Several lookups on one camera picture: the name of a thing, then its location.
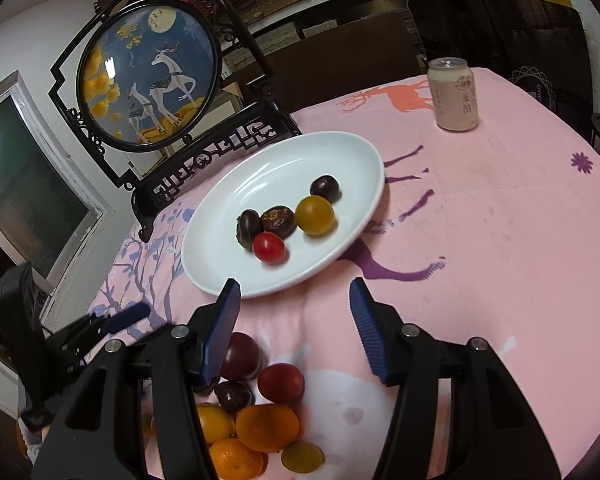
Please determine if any brown wooden board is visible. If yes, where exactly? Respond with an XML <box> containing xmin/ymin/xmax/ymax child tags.
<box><xmin>252</xmin><ymin>17</ymin><xmax>421</xmax><ymax>113</ymax></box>

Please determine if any yellow tomato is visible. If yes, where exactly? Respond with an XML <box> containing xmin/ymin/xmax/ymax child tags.
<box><xmin>295</xmin><ymin>196</ymin><xmax>337</xmax><ymax>237</ymax></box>

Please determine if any pink printed blanket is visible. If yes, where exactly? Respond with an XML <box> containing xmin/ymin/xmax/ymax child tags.
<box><xmin>87</xmin><ymin>67</ymin><xmax>600</xmax><ymax>480</ymax></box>

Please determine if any window with white frame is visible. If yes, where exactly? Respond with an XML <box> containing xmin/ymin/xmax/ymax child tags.
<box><xmin>0</xmin><ymin>72</ymin><xmax>108</xmax><ymax>286</ymax></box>

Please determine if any round deer screen ornament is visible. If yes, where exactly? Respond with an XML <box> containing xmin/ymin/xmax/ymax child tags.
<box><xmin>47</xmin><ymin>0</ymin><xmax>303</xmax><ymax>243</ymax></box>

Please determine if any yellow-green tomato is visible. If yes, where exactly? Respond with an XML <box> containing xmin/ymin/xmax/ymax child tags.
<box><xmin>280</xmin><ymin>442</ymin><xmax>325</xmax><ymax>474</ymax></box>

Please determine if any black chair back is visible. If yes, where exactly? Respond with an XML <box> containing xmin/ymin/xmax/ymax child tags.
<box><xmin>407</xmin><ymin>0</ymin><xmax>595</xmax><ymax>133</ymax></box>

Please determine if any white oval plate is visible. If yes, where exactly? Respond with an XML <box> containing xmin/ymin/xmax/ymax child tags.
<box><xmin>181</xmin><ymin>131</ymin><xmax>385</xmax><ymax>299</ymax></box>

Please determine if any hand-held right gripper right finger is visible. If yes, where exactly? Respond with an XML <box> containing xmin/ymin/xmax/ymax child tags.
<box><xmin>349</xmin><ymin>277</ymin><xmax>563</xmax><ymax>480</ymax></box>

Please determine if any yellow-orange mandarin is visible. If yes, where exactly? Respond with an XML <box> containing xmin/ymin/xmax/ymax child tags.
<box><xmin>195</xmin><ymin>404</ymin><xmax>237</xmax><ymax>445</ymax></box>

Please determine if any dark date left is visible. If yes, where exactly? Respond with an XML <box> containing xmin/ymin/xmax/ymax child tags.
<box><xmin>236</xmin><ymin>209</ymin><xmax>263</xmax><ymax>250</ymax></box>

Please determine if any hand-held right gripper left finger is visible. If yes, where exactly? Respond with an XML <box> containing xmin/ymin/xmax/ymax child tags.
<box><xmin>32</xmin><ymin>277</ymin><xmax>243</xmax><ymax>480</ymax></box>

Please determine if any dark purple plum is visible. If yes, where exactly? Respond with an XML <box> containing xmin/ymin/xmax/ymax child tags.
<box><xmin>220</xmin><ymin>332</ymin><xmax>262</xmax><ymax>381</ymax></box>

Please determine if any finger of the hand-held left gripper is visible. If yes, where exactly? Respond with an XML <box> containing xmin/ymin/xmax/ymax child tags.
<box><xmin>45</xmin><ymin>302</ymin><xmax>152</xmax><ymax>375</ymax></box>

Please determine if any pink drink can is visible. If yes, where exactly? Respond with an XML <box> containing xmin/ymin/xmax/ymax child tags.
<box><xmin>426</xmin><ymin>56</ymin><xmax>481</xmax><ymax>132</ymax></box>

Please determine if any red cherry tomato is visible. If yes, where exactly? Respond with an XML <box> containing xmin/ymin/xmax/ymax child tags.
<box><xmin>252</xmin><ymin>232</ymin><xmax>287</xmax><ymax>264</ymax></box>

